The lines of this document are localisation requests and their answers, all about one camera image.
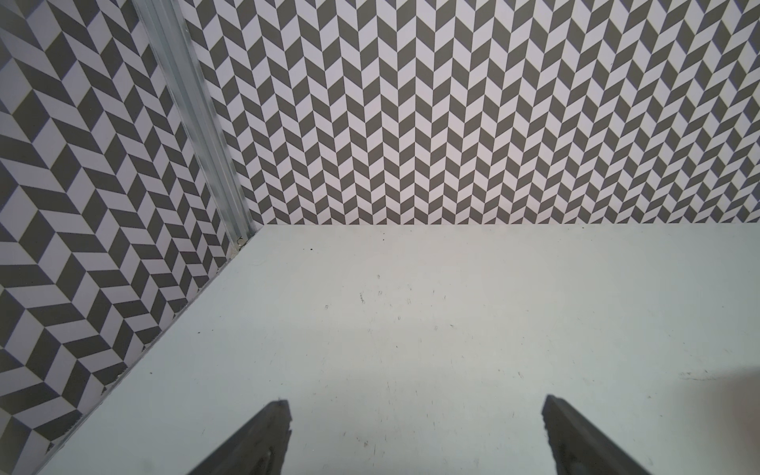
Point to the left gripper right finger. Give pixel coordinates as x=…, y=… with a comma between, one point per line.
x=579, y=447

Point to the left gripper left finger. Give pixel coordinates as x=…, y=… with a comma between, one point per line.
x=258, y=447

